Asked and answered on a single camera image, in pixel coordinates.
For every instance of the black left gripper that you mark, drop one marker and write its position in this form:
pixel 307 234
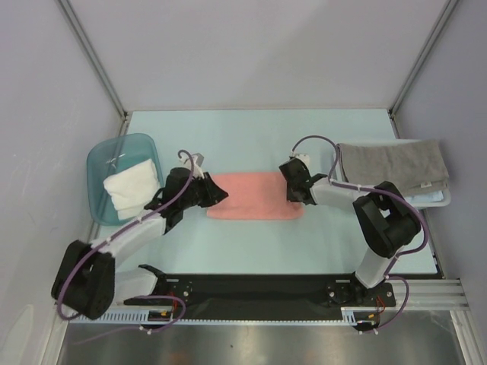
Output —
pixel 214 195

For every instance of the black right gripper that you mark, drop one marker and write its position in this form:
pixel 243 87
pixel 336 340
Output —
pixel 293 182

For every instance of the pink towel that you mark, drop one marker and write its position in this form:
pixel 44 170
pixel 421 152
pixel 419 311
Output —
pixel 260 196

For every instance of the white towel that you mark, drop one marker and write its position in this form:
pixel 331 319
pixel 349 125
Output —
pixel 132 189

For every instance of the grey towel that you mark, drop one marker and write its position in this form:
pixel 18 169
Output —
pixel 395 167

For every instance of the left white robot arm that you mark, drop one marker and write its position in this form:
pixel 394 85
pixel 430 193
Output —
pixel 87 281

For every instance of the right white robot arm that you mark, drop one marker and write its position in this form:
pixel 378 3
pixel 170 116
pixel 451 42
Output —
pixel 387 221

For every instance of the white plastic basket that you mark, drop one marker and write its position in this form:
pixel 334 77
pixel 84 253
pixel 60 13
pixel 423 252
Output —
pixel 445 201

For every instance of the teal plastic basin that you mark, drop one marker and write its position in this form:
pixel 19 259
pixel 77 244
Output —
pixel 111 157

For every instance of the light blue towel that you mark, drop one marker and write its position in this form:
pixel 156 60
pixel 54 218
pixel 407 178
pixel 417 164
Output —
pixel 426 198

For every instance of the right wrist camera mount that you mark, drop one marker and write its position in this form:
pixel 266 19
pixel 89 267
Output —
pixel 305 158

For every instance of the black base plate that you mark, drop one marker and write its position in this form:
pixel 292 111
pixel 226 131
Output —
pixel 329 291

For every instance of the white slotted cable duct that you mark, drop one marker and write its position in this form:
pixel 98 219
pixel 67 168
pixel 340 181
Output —
pixel 252 314

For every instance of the aluminium rail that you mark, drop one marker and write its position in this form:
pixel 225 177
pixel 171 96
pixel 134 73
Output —
pixel 436 295

